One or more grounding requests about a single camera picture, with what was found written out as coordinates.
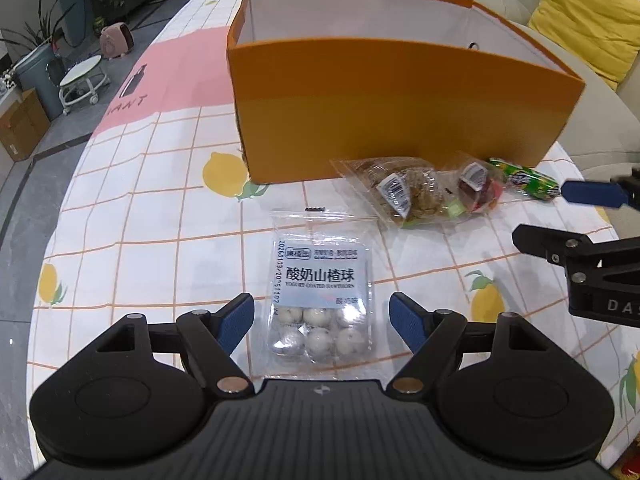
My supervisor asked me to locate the green snack packet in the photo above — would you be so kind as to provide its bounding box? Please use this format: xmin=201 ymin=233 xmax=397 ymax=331
xmin=489 ymin=157 xmax=563 ymax=202

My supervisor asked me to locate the clear packet with red candy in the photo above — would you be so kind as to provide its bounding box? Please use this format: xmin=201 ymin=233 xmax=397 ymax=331
xmin=442 ymin=152 xmax=511 ymax=218

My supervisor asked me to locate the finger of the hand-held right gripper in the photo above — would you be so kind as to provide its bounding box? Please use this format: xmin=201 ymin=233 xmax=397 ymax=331
xmin=560 ymin=170 xmax=640 ymax=209
xmin=512 ymin=224 xmax=640 ymax=281

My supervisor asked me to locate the clear packet of brown pastry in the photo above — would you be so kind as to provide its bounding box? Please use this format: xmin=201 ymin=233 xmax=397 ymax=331
xmin=331 ymin=156 xmax=453 ymax=231

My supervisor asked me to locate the yellow pillow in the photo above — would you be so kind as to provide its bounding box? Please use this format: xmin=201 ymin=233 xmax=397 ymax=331
xmin=527 ymin=0 xmax=640 ymax=92

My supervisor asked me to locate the long leaf potted plant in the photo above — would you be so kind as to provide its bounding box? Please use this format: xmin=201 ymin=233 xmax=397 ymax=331
xmin=0 ymin=0 xmax=76 ymax=61

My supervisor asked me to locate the white round wheeled stool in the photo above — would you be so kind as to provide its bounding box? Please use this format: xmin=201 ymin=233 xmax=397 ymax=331
xmin=58 ymin=56 xmax=111 ymax=115

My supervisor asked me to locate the orange cardboard box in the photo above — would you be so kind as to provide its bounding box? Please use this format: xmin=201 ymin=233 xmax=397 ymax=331
xmin=226 ymin=0 xmax=586 ymax=185

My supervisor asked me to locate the checked lemon print tablecloth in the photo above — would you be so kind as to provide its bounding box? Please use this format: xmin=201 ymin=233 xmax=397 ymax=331
xmin=27 ymin=0 xmax=640 ymax=471

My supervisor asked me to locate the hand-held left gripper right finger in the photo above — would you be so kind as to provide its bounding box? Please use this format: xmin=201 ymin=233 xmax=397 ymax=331
xmin=389 ymin=291 xmax=556 ymax=401

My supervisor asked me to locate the brown cardboard box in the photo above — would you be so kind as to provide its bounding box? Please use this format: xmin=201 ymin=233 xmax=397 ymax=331
xmin=0 ymin=87 xmax=51 ymax=162

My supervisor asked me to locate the clear packet of white balls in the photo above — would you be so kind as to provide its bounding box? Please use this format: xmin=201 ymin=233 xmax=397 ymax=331
xmin=263 ymin=206 xmax=381 ymax=381

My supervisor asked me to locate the beige sofa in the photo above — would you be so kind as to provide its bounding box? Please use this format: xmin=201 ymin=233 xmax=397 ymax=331
xmin=377 ymin=0 xmax=640 ymax=181

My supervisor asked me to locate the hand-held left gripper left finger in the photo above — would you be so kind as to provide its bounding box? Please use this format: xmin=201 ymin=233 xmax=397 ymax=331
xmin=87 ymin=292 xmax=257 ymax=401

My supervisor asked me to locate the grey bin planter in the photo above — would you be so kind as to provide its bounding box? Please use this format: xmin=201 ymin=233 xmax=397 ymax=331
xmin=12 ymin=42 xmax=66 ymax=121

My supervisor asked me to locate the pink space heater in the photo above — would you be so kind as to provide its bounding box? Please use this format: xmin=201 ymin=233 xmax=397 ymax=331
xmin=99 ymin=22 xmax=135 ymax=58

